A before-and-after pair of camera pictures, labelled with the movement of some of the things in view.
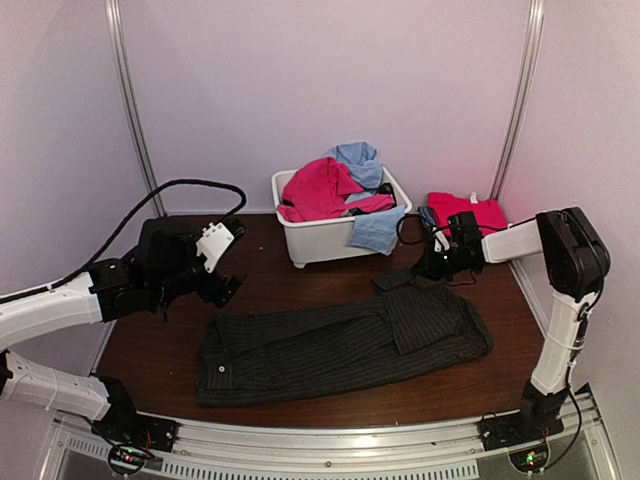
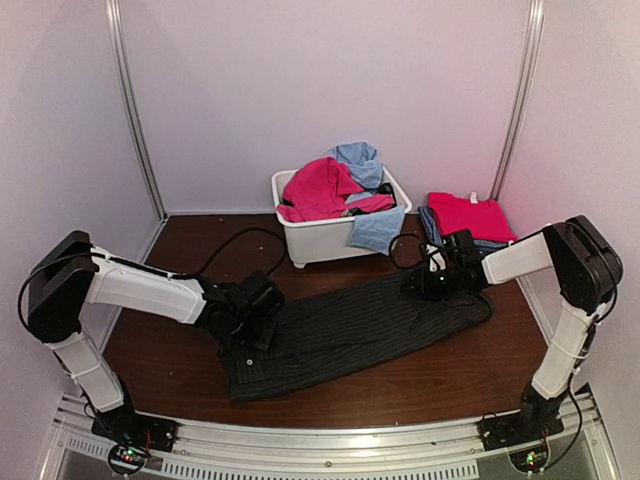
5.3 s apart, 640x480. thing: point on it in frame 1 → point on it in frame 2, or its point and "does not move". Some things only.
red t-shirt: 490,215 does not move
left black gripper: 210,292 → 264,342
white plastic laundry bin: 326,239 does not move
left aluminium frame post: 116,27 does not move
